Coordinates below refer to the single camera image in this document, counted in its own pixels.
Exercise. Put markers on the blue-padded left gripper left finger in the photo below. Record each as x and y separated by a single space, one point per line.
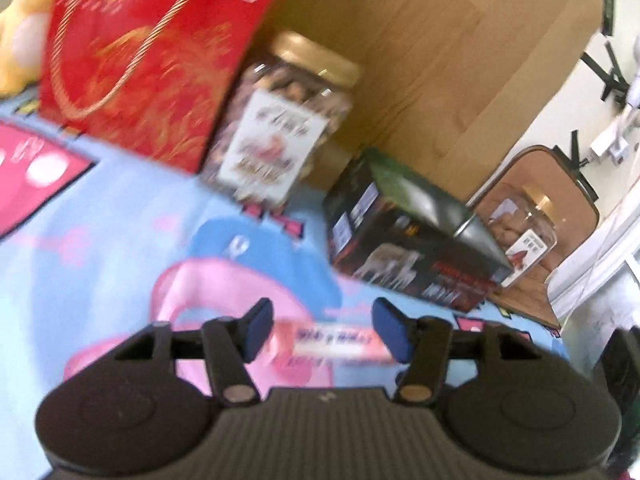
231 343

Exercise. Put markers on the yellow plush toy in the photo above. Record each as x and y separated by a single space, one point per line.
24 31

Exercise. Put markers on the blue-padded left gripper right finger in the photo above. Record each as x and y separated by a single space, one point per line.
421 343

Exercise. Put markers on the brown cushioned chair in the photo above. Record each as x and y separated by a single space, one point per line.
579 218

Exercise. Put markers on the nut jar gold lid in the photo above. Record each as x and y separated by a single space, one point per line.
284 106

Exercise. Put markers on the white light bulb lamp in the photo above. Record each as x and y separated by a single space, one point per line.
611 142

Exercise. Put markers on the pink white snack bar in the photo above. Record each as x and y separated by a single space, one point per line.
326 341

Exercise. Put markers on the cartoon pig blue tablecloth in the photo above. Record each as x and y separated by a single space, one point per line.
97 243

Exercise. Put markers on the wooden board panel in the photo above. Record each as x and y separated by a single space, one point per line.
447 86

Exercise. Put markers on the open black green box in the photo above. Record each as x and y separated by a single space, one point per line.
389 227

